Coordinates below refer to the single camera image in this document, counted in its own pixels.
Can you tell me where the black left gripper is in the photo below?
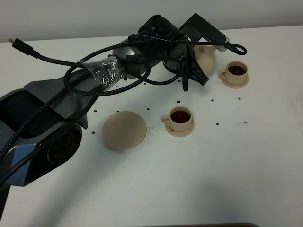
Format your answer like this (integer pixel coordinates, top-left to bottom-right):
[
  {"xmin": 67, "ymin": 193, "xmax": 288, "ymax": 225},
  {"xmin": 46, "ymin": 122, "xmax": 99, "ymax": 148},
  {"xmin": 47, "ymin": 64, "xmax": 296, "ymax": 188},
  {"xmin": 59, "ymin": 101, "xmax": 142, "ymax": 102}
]
[{"xmin": 163, "ymin": 13, "xmax": 227, "ymax": 86}]

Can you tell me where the beige teapot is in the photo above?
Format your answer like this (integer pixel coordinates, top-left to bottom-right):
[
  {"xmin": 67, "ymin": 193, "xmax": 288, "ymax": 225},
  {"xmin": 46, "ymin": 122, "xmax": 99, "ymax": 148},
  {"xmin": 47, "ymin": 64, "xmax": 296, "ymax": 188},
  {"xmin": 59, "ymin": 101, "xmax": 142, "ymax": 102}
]
[{"xmin": 194, "ymin": 45, "xmax": 216, "ymax": 75}]

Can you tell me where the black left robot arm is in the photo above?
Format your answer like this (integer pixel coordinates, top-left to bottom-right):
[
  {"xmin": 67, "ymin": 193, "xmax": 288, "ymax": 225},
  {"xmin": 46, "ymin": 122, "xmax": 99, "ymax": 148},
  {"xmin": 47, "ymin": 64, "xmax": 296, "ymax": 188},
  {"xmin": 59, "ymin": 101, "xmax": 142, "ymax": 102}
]
[{"xmin": 0, "ymin": 14, "xmax": 236, "ymax": 188}]

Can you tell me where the beige teapot saucer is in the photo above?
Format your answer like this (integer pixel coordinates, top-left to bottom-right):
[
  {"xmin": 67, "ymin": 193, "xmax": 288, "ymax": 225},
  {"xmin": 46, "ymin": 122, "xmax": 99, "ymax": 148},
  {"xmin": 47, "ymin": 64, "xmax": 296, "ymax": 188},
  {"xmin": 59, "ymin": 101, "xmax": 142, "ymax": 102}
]
[{"xmin": 102, "ymin": 111, "xmax": 147, "ymax": 150}]

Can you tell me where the far beige cup saucer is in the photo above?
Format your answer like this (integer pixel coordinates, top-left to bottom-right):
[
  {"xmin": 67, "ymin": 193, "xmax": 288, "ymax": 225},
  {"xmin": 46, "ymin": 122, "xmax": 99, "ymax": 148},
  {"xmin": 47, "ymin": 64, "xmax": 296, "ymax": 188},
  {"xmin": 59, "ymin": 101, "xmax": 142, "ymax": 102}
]
[{"xmin": 221, "ymin": 76, "xmax": 249, "ymax": 89}]

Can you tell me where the beige cup saucer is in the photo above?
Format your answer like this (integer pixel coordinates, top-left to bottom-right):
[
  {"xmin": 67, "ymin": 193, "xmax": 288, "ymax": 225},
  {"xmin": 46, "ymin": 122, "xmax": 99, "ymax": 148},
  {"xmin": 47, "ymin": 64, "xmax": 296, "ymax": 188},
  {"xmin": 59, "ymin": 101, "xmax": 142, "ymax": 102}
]
[
  {"xmin": 221, "ymin": 76, "xmax": 249, "ymax": 89},
  {"xmin": 165, "ymin": 120, "xmax": 195, "ymax": 137}
]

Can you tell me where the far beige teacup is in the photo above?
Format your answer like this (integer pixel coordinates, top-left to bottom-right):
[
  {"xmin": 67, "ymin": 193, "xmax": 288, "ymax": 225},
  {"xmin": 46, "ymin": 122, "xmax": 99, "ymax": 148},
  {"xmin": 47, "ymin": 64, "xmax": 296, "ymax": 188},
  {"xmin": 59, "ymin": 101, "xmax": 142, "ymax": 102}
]
[{"xmin": 218, "ymin": 61, "xmax": 248, "ymax": 85}]

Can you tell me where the beige teacup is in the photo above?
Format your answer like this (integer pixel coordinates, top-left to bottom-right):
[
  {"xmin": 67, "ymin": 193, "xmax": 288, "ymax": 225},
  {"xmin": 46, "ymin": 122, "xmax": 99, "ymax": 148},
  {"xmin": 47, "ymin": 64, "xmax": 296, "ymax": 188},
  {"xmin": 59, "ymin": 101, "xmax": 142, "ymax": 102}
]
[
  {"xmin": 160, "ymin": 106, "xmax": 194, "ymax": 133},
  {"xmin": 218, "ymin": 61, "xmax": 248, "ymax": 85}
]

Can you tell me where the near beige teacup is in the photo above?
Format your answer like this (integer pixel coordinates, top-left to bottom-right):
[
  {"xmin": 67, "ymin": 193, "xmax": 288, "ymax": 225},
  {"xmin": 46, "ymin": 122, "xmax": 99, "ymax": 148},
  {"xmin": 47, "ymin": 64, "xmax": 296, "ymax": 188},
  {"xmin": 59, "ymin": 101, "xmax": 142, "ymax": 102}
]
[{"xmin": 160, "ymin": 106, "xmax": 194, "ymax": 133}]

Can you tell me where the near beige cup saucer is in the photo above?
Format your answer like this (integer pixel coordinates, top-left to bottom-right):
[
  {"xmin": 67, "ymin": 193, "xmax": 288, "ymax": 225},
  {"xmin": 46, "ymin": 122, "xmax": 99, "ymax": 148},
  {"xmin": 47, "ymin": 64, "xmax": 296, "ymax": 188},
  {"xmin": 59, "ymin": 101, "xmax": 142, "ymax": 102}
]
[{"xmin": 165, "ymin": 120, "xmax": 195, "ymax": 137}]

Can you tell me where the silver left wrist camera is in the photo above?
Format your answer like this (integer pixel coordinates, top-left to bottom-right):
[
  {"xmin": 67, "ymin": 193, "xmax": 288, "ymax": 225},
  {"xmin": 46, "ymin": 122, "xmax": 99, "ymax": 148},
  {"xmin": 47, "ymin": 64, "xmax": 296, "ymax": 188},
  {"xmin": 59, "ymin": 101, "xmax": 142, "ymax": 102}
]
[{"xmin": 208, "ymin": 21, "xmax": 232, "ymax": 52}]

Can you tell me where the black braided camera cable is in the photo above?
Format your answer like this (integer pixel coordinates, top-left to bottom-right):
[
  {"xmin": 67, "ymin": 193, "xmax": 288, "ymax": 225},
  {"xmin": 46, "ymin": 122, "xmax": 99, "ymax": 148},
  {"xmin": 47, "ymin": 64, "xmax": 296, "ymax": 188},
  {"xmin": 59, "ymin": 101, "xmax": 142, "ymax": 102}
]
[{"xmin": 0, "ymin": 37, "xmax": 248, "ymax": 187}]

